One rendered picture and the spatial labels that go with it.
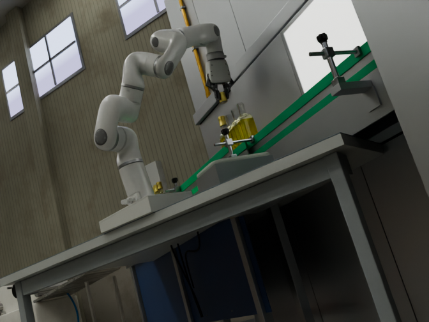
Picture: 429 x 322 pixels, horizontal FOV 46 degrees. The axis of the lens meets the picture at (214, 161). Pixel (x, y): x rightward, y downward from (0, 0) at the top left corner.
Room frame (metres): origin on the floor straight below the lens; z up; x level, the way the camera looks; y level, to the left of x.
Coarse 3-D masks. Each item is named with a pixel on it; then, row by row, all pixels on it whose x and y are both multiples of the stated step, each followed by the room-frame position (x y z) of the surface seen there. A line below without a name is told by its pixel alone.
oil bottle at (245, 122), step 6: (240, 114) 1.93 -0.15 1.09; (246, 114) 1.92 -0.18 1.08; (240, 120) 1.92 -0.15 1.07; (246, 120) 1.91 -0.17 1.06; (252, 120) 1.93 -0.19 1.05; (240, 126) 1.93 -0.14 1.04; (246, 126) 1.91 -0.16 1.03; (252, 126) 1.92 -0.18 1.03; (240, 132) 1.94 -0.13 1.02; (246, 132) 1.91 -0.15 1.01; (252, 132) 1.92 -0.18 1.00; (246, 138) 1.91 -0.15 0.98
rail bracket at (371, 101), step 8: (320, 40) 1.22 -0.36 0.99; (328, 48) 1.22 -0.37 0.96; (360, 48) 1.27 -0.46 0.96; (328, 56) 1.22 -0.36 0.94; (336, 72) 1.22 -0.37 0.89; (336, 80) 1.22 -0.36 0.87; (344, 80) 1.22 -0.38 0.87; (360, 80) 1.24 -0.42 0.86; (368, 80) 1.25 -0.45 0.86; (336, 88) 1.22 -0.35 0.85; (344, 88) 1.21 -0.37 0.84; (352, 88) 1.22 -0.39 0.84; (360, 88) 1.24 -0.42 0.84; (368, 88) 1.26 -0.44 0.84; (368, 96) 1.27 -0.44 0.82; (376, 96) 1.25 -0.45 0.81; (368, 104) 1.28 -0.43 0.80; (376, 104) 1.26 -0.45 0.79
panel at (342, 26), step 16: (320, 0) 1.56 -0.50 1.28; (336, 0) 1.50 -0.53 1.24; (304, 16) 1.65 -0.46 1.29; (320, 16) 1.58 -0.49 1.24; (336, 16) 1.52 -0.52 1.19; (352, 16) 1.47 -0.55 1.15; (288, 32) 1.75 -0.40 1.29; (304, 32) 1.67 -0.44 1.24; (320, 32) 1.60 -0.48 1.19; (336, 32) 1.54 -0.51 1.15; (352, 32) 1.49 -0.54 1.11; (304, 48) 1.70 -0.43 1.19; (320, 48) 1.63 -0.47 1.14; (336, 48) 1.57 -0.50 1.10; (352, 48) 1.51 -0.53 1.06; (304, 64) 1.72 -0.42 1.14; (320, 64) 1.65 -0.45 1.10; (336, 64) 1.59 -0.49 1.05; (304, 80) 1.75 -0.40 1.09
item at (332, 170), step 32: (320, 160) 1.35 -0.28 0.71; (256, 192) 1.47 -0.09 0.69; (288, 192) 1.42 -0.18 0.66; (352, 192) 1.33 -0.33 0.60; (160, 224) 1.67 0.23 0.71; (192, 224) 1.60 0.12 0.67; (352, 224) 1.33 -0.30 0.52; (96, 256) 1.85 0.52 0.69; (128, 256) 1.80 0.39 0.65; (32, 288) 2.06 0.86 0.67; (384, 288) 1.32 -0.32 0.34; (32, 320) 2.12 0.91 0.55; (384, 320) 1.34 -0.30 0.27
